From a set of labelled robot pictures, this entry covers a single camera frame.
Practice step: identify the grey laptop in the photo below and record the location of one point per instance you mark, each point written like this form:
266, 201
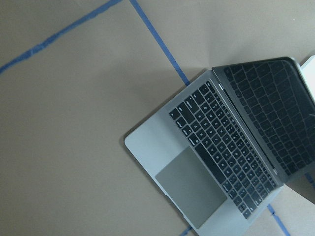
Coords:
223, 147

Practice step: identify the white computer mouse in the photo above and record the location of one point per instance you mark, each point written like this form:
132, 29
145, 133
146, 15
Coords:
308, 70

